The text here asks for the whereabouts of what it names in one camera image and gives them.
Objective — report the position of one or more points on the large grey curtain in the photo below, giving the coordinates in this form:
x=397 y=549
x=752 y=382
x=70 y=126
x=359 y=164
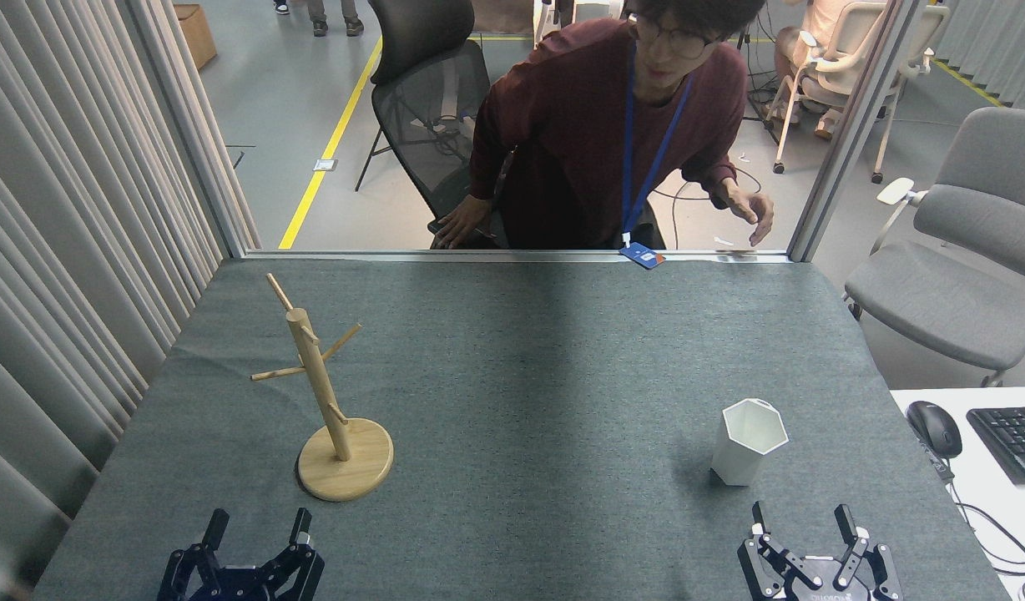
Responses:
x=62 y=209

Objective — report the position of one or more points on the person's right hand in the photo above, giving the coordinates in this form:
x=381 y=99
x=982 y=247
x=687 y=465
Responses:
x=462 y=227

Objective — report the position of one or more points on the floor outlet plate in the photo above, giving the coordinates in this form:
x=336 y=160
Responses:
x=325 y=164

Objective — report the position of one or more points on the person's left hand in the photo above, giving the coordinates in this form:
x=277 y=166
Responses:
x=750 y=204

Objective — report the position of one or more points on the wooden cup rack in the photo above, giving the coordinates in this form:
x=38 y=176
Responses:
x=345 y=467

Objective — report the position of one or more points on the white office chair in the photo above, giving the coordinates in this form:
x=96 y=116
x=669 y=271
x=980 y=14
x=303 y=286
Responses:
x=855 y=50

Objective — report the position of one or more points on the grey office chair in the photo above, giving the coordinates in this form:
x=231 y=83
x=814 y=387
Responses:
x=946 y=300

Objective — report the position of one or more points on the white desk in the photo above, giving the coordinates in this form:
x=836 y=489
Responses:
x=997 y=509

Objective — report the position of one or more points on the small grey curtain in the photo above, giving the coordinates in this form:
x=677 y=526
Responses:
x=997 y=50

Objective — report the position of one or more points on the black mesh office chair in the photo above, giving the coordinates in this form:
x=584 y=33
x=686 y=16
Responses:
x=429 y=108

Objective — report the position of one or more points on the grey felt table mat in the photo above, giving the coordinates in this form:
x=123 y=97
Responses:
x=546 y=401

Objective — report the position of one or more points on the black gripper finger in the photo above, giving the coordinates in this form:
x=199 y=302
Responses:
x=179 y=576
x=302 y=572
x=881 y=572
x=759 y=559

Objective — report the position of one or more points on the silver table rail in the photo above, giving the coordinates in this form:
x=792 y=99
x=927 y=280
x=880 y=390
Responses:
x=396 y=255

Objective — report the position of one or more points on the silver post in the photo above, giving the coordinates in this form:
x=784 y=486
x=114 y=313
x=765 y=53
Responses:
x=850 y=133

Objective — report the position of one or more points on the seated person in background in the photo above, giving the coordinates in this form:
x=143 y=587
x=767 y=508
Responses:
x=792 y=50

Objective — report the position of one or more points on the white hexagonal cup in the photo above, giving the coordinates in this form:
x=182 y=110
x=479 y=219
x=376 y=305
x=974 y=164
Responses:
x=738 y=463

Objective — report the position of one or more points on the black computer mouse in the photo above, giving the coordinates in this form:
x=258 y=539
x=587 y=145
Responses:
x=934 y=427

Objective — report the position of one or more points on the black keyboard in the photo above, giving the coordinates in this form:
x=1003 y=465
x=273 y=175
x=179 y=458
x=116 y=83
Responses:
x=1013 y=442

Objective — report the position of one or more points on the cardboard box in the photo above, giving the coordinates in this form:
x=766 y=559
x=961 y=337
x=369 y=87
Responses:
x=197 y=33

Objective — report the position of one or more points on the standing person's legs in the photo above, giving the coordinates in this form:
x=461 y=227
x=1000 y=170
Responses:
x=333 y=12

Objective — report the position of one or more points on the black tripod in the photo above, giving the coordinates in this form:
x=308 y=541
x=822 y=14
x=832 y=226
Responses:
x=371 y=167

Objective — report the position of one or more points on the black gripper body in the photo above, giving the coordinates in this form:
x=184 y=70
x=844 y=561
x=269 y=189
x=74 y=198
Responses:
x=229 y=586
x=823 y=584

